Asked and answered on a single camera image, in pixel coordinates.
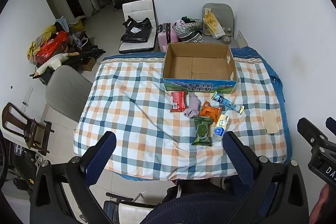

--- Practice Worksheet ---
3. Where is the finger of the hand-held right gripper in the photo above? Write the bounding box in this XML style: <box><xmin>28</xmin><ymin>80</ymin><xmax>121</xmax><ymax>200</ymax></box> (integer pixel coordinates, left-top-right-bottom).
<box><xmin>297</xmin><ymin>117</ymin><xmax>329</xmax><ymax>147</ymax></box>
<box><xmin>325</xmin><ymin>117</ymin><xmax>336</xmax><ymax>136</ymax></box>

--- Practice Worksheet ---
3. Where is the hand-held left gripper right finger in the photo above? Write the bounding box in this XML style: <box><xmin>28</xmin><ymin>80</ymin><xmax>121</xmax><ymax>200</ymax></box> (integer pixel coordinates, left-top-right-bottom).
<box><xmin>223</xmin><ymin>131</ymin><xmax>309</xmax><ymax>224</ymax></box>

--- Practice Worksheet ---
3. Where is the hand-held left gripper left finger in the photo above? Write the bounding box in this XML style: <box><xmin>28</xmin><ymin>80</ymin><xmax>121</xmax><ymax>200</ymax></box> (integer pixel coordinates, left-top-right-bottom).
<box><xmin>30</xmin><ymin>131</ymin><xmax>117</xmax><ymax>224</ymax></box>

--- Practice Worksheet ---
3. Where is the yellow white packet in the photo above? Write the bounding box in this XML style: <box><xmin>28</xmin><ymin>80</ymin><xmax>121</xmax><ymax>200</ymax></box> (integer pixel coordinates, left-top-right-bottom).
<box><xmin>212</xmin><ymin>114</ymin><xmax>230</xmax><ymax>138</ymax></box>

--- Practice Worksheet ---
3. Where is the green snack packet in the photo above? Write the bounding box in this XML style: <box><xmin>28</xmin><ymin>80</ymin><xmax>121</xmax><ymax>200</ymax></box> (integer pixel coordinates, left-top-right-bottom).
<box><xmin>191</xmin><ymin>116</ymin><xmax>214</xmax><ymax>146</ymax></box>

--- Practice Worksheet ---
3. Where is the orange snack packet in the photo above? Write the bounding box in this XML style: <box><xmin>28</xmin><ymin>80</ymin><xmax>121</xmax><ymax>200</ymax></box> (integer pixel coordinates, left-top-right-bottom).
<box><xmin>199</xmin><ymin>100</ymin><xmax>223</xmax><ymax>123</ymax></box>

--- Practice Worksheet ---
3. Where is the long blue packet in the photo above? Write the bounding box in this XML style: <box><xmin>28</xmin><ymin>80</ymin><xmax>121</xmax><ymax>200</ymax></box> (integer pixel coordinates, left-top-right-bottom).
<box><xmin>211</xmin><ymin>91</ymin><xmax>245</xmax><ymax>115</ymax></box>

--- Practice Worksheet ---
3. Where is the purple sock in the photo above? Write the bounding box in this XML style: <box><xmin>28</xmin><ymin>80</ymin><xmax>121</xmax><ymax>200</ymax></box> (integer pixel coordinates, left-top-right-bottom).
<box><xmin>183</xmin><ymin>93</ymin><xmax>201</xmax><ymax>118</ymax></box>

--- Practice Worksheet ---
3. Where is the red snack packet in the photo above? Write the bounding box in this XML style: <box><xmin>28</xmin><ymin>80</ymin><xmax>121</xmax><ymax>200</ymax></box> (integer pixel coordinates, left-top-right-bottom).
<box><xmin>170</xmin><ymin>91</ymin><xmax>189</xmax><ymax>113</ymax></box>

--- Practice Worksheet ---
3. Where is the person's right forearm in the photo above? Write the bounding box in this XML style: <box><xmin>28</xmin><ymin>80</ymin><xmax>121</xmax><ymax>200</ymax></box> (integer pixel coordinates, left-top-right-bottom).
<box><xmin>309</xmin><ymin>183</ymin><xmax>336</xmax><ymax>224</ymax></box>

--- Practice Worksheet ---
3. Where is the plaid blanket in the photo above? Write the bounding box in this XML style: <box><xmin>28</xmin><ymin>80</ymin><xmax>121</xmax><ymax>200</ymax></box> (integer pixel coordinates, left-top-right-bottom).
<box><xmin>73</xmin><ymin>47</ymin><xmax>292</xmax><ymax>181</ymax></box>

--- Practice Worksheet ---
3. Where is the person's dark sweater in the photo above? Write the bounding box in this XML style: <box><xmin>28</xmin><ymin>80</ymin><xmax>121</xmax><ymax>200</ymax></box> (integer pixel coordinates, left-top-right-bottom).
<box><xmin>146</xmin><ymin>179</ymin><xmax>265</xmax><ymax>224</ymax></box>

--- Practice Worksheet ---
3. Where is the empty grey chair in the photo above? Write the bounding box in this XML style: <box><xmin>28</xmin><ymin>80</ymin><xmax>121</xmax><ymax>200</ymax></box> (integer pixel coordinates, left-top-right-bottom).
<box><xmin>45</xmin><ymin>65</ymin><xmax>93</xmax><ymax>123</ymax></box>

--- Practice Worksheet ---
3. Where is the brown wooden chair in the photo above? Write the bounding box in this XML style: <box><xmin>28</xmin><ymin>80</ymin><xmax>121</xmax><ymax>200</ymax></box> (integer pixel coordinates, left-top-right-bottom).
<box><xmin>1</xmin><ymin>102</ymin><xmax>55</xmax><ymax>156</ymax></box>

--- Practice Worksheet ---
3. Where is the small cardboard floor box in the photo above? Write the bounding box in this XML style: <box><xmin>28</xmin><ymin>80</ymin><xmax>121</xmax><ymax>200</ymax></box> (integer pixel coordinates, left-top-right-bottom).
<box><xmin>79</xmin><ymin>58</ymin><xmax>97</xmax><ymax>72</ymax></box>

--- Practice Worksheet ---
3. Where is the white goose plush toy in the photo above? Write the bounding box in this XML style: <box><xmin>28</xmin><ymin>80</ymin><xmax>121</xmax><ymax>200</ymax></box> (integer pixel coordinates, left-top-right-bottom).
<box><xmin>35</xmin><ymin>52</ymin><xmax>80</xmax><ymax>77</ymax></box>

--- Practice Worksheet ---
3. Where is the white leaning board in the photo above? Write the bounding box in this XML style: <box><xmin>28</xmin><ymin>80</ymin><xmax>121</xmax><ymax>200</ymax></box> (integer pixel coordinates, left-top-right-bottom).
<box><xmin>236</xmin><ymin>30</ymin><xmax>250</xmax><ymax>49</ymax></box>

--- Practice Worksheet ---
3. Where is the black plastic bag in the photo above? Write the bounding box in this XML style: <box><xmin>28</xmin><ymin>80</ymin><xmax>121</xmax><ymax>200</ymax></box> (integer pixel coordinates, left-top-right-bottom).
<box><xmin>120</xmin><ymin>15</ymin><xmax>153</xmax><ymax>43</ymax></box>

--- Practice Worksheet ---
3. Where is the yellow snack bag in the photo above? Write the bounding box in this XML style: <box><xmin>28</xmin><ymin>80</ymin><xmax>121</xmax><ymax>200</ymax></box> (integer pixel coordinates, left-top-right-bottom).
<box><xmin>204</xmin><ymin>10</ymin><xmax>226</xmax><ymax>39</ymax></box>

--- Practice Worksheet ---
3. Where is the black white patterned bag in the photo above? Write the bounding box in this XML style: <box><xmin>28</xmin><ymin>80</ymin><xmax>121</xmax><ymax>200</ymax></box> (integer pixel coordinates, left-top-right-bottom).
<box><xmin>172</xmin><ymin>17</ymin><xmax>205</xmax><ymax>43</ymax></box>

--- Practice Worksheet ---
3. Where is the pink suitcase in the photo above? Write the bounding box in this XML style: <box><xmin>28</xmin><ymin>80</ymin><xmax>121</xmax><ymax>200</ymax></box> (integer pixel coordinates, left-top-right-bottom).
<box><xmin>157</xmin><ymin>22</ymin><xmax>179</xmax><ymax>52</ymax></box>

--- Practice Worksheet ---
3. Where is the grey chair with clutter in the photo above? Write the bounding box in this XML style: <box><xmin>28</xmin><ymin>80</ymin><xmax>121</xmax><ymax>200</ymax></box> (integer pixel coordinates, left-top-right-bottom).
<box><xmin>202</xmin><ymin>3</ymin><xmax>240</xmax><ymax>49</ymax></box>

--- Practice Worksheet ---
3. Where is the white padded chair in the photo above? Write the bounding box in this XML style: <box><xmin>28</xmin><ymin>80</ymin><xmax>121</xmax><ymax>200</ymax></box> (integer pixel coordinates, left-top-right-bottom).
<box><xmin>118</xmin><ymin>0</ymin><xmax>157</xmax><ymax>54</ymax></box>

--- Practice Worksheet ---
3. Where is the black frame equipment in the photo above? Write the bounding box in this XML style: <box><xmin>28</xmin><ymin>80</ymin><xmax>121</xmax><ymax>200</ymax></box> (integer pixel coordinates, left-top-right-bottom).
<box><xmin>63</xmin><ymin>31</ymin><xmax>107</xmax><ymax>64</ymax></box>

